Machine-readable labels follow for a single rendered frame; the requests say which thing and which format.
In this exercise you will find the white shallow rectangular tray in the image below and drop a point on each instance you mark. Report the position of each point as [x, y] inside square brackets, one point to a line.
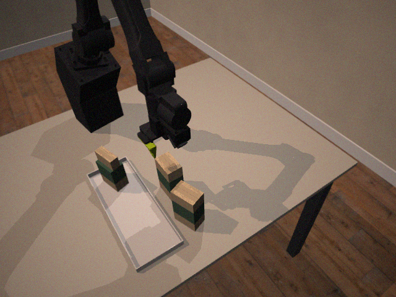
[142, 226]

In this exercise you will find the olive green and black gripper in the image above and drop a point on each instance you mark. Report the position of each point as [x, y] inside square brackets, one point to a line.
[147, 137]

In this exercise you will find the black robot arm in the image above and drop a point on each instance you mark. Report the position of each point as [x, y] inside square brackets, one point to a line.
[92, 37]

